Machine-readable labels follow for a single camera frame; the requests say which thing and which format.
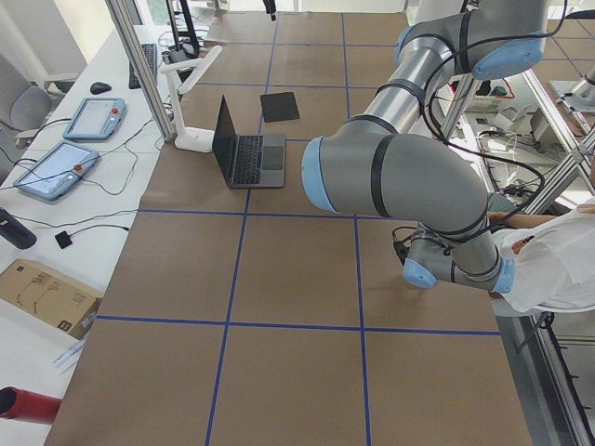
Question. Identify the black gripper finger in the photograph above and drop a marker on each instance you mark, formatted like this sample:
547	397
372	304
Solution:
270	7

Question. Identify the black mouse pad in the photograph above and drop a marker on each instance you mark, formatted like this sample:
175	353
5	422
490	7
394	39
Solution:
278	107

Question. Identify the grey laptop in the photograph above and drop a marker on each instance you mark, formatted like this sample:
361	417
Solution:
248	161

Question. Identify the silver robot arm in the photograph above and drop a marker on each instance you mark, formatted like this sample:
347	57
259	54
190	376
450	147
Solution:
374	165

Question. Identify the dark desk mouse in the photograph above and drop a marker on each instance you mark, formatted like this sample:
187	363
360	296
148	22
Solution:
99	88

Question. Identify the upper blue teach pendant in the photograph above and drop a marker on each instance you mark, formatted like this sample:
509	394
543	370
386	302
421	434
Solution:
96	119

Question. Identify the blue teach pendant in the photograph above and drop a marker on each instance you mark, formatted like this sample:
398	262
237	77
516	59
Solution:
54	174
96	119

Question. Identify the lower blue teach pendant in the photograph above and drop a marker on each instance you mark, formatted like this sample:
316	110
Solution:
54	174

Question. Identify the grey office chair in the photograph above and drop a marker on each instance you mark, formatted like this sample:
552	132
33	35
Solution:
24	106

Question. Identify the small black square pad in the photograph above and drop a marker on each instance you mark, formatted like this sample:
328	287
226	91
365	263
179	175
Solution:
63	239

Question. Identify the cardboard box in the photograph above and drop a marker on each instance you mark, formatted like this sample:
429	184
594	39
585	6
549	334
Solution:
51	296

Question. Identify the person in white shirt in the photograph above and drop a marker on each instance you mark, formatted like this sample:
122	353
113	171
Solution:
553	256

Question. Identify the red cylinder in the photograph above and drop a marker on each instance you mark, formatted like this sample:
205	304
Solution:
27	406

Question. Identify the aluminium frame post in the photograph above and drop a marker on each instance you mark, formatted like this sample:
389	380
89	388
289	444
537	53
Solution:
128	36

